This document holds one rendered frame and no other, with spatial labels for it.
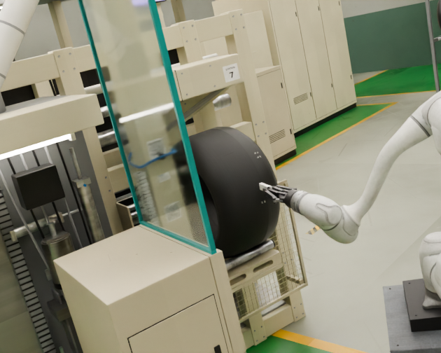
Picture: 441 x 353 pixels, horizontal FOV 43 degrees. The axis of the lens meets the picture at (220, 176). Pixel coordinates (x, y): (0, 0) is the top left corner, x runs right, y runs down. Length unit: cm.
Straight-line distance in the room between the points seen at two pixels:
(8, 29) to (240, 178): 112
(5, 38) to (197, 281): 130
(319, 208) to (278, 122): 549
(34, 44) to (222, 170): 1042
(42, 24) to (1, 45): 1028
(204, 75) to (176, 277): 133
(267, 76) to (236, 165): 506
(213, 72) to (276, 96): 473
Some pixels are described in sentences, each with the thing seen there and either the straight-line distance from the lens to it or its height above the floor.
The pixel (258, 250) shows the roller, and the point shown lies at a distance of 264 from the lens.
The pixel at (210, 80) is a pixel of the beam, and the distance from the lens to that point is 281.
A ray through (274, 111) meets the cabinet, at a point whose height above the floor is 70.
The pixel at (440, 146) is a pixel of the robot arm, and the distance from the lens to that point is 197.
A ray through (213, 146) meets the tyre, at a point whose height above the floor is 145.
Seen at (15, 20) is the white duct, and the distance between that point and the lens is 250.
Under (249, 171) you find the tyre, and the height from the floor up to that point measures 132.
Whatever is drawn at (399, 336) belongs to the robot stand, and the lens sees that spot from 236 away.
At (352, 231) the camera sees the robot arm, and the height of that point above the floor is 108.
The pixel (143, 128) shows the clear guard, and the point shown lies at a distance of 191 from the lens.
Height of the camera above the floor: 195
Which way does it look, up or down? 15 degrees down
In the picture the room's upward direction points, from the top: 13 degrees counter-clockwise
